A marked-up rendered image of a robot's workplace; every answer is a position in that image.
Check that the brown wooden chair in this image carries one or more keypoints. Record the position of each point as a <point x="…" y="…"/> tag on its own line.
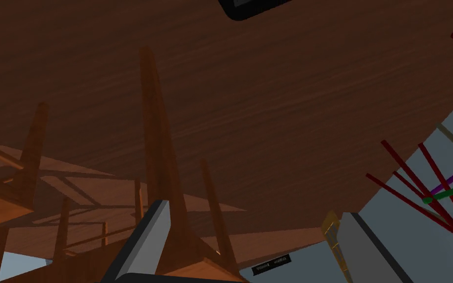
<point x="62" y="236"/>
<point x="32" y="157"/>
<point x="163" y="157"/>

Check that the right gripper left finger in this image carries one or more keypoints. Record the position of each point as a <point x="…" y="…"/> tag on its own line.
<point x="148" y="243"/>

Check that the yellow slatted object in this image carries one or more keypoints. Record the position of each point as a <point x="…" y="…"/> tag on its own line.
<point x="330" y="230"/>

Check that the red frame with coloured bars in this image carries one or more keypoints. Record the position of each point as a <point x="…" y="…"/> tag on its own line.
<point x="411" y="177"/>

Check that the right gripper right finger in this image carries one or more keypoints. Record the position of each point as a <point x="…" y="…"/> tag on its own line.
<point x="362" y="255"/>

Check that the black wall vent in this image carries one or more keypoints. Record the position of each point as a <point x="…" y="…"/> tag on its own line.
<point x="271" y="264"/>

